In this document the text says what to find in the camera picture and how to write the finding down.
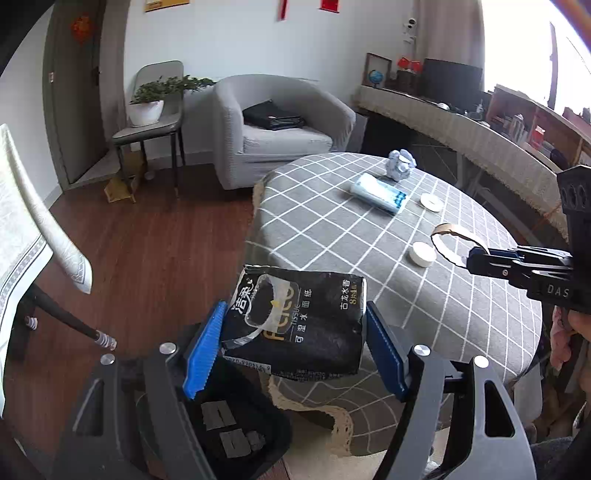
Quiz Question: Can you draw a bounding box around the bright window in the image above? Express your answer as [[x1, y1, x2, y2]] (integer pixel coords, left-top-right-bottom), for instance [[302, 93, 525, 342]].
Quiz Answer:
[[480, 0, 591, 121]]

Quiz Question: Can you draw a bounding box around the grey armchair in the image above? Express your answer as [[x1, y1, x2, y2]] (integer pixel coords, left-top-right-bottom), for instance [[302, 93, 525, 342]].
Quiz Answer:
[[212, 75, 357, 191]]

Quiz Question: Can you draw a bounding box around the black tissue packet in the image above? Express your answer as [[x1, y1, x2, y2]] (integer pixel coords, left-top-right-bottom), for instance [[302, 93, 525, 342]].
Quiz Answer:
[[221, 264, 368, 380]]

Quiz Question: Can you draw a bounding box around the crumpled blue white paper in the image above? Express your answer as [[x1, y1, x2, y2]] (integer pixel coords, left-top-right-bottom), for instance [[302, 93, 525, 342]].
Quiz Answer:
[[387, 149, 417, 182]]

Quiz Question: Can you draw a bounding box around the brown paper ring strip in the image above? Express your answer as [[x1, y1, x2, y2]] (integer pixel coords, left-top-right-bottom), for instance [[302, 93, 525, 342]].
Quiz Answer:
[[430, 223, 485, 267]]

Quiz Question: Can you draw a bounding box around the beige floor mat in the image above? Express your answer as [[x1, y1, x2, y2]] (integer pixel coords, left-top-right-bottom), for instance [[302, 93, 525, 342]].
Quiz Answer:
[[277, 406, 393, 462]]

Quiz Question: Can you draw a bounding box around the wooden desk shelf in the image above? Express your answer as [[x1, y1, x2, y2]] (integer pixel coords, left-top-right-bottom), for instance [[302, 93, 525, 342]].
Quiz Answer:
[[487, 84, 591, 167]]

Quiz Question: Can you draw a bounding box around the black bag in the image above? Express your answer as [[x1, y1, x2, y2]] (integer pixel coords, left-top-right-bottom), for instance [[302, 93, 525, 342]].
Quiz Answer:
[[242, 100, 305, 131]]

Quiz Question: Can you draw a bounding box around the side table, white cloth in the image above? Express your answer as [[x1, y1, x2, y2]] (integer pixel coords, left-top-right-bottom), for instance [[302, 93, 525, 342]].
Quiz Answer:
[[0, 124, 93, 418]]

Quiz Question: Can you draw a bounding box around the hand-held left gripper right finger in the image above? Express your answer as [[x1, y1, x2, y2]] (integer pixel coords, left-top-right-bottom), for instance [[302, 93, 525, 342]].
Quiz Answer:
[[365, 301, 539, 480]]

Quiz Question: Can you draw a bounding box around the cardboard box on floor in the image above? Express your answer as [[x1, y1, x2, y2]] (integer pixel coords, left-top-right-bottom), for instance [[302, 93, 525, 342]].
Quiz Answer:
[[104, 150, 146, 204]]

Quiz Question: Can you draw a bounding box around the person's right hand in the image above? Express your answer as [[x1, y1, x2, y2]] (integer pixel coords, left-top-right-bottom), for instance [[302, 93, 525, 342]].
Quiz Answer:
[[568, 310, 591, 342]]

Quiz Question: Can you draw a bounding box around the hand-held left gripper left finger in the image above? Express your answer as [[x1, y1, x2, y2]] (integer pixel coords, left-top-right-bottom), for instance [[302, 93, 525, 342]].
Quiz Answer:
[[50, 300, 229, 480]]

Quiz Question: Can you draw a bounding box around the long desk, beige cloth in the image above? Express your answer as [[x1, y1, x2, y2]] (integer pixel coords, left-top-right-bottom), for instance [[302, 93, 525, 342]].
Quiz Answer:
[[352, 85, 571, 241]]

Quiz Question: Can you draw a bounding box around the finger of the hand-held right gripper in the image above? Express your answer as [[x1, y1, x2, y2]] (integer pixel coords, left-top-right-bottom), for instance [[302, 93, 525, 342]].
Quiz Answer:
[[465, 256, 575, 288], [470, 246, 573, 266]]

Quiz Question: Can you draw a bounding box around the black waste bin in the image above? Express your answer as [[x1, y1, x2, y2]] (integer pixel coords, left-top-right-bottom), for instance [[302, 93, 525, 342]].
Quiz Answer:
[[134, 323, 294, 480]]

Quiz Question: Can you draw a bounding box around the white round cap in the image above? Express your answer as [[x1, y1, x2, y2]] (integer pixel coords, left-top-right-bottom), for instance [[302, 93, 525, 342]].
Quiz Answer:
[[407, 241, 437, 267]]

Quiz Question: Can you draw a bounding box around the wall calendar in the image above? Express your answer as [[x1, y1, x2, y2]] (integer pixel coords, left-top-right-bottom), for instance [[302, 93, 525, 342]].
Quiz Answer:
[[143, 0, 191, 13]]

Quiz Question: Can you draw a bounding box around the grey door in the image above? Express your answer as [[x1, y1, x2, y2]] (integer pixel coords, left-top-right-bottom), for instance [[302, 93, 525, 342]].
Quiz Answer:
[[44, 0, 109, 185]]

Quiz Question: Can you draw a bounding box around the round table, grey checked cloth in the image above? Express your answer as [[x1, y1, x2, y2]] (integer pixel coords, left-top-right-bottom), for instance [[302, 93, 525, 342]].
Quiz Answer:
[[245, 152, 546, 457]]

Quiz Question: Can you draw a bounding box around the potted plant in white pot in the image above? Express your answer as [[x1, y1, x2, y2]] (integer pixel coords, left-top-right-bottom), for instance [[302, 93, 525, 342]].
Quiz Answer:
[[127, 75, 217, 127]]

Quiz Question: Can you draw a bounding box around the dark table leg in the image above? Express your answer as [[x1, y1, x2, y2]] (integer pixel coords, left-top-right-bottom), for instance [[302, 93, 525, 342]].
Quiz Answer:
[[30, 284, 116, 349]]

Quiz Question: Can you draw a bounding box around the black monitor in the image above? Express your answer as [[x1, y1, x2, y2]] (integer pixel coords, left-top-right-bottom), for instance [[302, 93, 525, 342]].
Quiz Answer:
[[422, 58, 484, 107]]

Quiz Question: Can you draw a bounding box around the grey dining chair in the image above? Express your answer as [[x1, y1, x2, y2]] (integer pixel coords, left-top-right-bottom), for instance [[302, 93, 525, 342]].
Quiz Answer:
[[113, 60, 186, 199]]

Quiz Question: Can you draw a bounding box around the framed picture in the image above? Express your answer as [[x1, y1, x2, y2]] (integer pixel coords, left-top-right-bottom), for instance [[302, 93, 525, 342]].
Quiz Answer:
[[365, 52, 392, 88]]

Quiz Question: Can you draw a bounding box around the white blue tissue packet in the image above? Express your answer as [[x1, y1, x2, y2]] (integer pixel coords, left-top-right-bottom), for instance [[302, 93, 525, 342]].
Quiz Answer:
[[349, 173, 407, 214]]

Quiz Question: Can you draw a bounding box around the red paper door decoration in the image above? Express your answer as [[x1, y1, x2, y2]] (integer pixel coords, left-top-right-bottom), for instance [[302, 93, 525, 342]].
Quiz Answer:
[[70, 15, 92, 44]]

